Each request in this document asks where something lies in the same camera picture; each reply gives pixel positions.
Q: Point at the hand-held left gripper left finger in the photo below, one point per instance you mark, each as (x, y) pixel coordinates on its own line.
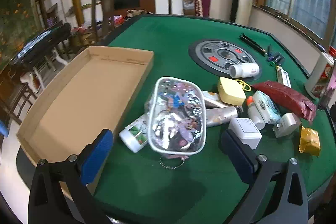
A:
(97, 155)

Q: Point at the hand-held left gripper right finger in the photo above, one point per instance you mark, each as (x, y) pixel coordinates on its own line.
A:
(236, 158)

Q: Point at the white square case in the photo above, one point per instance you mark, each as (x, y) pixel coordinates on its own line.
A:
(245, 132)

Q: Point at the white bottle green leaf label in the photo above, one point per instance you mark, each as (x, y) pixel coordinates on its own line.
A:
(134, 134)

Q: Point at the silver floral hand cream tube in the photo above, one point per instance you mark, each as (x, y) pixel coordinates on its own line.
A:
(220, 115)

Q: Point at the light blue tissue pack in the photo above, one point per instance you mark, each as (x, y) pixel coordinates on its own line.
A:
(266, 108)

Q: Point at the shallow cardboard box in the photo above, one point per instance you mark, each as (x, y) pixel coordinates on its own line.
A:
(78, 98)

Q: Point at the clear cartoon print pouch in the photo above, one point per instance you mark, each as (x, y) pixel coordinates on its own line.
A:
(173, 119)

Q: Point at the gold snack packet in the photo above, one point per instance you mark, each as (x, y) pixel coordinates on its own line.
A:
(309, 141)

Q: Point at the dark red pouch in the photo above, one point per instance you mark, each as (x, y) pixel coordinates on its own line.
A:
(288, 99)

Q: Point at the white wide-mouth bottle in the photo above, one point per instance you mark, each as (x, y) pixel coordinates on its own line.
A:
(245, 69)

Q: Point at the white narrow carton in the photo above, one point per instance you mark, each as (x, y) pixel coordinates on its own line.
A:
(283, 77)

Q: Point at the white bottle orange cap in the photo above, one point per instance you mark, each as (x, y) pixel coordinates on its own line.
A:
(256, 119)

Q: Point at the white power adapter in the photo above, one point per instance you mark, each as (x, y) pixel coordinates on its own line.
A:
(287, 124)

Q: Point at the daisy print hand cream tube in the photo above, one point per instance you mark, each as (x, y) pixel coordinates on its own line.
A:
(210, 98)

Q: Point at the pale yellow square case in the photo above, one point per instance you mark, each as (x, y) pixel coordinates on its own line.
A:
(231, 91)

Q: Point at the yellow keyring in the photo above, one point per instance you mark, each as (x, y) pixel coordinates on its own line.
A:
(246, 85)

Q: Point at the blue plastic item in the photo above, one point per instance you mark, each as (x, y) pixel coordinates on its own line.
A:
(3, 129)

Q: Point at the dark slatted wooden chair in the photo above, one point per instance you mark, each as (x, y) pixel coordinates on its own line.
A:
(15, 98)

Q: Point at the yellow cap marker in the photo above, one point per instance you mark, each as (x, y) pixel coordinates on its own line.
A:
(280, 61)

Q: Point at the green cap marker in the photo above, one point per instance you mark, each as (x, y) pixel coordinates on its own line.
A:
(277, 60)

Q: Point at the white chair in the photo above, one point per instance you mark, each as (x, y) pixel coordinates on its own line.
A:
(56, 56)

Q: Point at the purple cap marker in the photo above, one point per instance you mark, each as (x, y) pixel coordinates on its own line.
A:
(273, 56)

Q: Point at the round grey dice control panel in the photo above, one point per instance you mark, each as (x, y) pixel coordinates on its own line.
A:
(210, 50)

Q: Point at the blue cap marker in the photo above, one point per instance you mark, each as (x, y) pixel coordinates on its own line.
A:
(270, 50)

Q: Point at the tall white ceramic bottle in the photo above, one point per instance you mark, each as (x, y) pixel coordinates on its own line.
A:
(317, 77)

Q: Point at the long black pen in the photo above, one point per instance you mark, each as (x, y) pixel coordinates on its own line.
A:
(250, 44)
(254, 42)

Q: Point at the black glossy side table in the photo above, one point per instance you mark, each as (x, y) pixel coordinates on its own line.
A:
(39, 43)

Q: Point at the red capped bottle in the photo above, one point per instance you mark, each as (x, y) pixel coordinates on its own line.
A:
(332, 50)

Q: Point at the landscape painting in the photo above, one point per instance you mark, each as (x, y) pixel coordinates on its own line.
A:
(15, 16)

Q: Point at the brown television cabinet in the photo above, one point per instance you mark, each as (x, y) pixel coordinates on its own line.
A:
(147, 1)

